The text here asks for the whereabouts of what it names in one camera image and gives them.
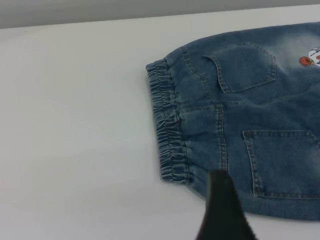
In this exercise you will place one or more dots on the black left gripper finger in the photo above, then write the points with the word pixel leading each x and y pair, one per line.
pixel 222 212

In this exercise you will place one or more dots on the blue denim pants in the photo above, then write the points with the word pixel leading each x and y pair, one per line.
pixel 250 112

